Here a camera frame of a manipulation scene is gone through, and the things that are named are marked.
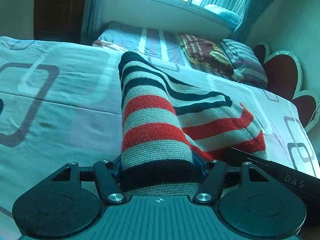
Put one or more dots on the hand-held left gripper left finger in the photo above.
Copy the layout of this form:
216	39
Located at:
118	170

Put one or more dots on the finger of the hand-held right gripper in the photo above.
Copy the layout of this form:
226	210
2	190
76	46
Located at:
246	156

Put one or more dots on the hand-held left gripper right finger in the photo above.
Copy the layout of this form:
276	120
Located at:
200	167

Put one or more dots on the striped knit sweater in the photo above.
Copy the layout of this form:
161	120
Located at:
150	130

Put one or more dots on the white patterned bed quilt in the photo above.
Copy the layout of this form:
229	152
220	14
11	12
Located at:
62	105

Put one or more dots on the flower-shaped red headboard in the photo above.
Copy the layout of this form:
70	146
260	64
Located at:
282	72

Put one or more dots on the grey patterned pillow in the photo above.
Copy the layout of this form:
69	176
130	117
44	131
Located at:
247	65

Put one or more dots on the dark red folded blanket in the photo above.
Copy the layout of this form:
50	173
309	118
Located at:
202	52

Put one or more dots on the striped bed sheet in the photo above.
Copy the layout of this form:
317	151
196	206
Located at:
155	41

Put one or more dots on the blue curtain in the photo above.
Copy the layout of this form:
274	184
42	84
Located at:
91	10
257	7

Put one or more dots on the sheer white curtain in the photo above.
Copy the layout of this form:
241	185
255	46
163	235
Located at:
220	2

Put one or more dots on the dark wooden door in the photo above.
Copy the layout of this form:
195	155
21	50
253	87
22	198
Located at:
57	10

